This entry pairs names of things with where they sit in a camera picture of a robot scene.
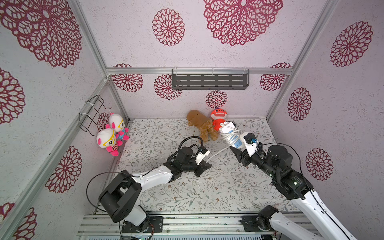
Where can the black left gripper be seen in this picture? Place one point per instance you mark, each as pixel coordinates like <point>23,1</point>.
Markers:
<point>202,167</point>

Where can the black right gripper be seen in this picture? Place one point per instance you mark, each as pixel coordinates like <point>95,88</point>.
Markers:
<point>245,156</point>

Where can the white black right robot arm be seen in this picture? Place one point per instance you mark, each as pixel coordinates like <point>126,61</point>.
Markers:
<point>277,164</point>

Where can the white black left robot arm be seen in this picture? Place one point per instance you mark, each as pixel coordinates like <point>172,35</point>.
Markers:
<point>120,197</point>

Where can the floral table mat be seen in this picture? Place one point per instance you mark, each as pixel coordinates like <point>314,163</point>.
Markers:
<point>226,186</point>

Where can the red shark plush toy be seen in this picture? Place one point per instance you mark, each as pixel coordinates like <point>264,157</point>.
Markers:
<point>218,115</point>

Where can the brown plush toy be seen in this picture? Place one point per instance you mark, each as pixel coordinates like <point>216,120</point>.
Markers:
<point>204,124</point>

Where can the white plush blue dotted shirt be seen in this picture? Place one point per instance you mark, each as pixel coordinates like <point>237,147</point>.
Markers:
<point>116,122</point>

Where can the white plush red striped shirt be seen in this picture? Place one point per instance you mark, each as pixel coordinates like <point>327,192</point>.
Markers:
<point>107,139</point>

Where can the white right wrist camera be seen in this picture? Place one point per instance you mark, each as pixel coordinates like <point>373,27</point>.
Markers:
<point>251,143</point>

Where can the grey wall shelf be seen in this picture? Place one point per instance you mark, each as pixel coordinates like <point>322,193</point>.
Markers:
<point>210,81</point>

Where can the black wire basket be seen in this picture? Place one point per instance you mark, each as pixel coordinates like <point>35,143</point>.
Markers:
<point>87,119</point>

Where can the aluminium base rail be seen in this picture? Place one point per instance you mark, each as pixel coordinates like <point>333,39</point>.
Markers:
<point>169,223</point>

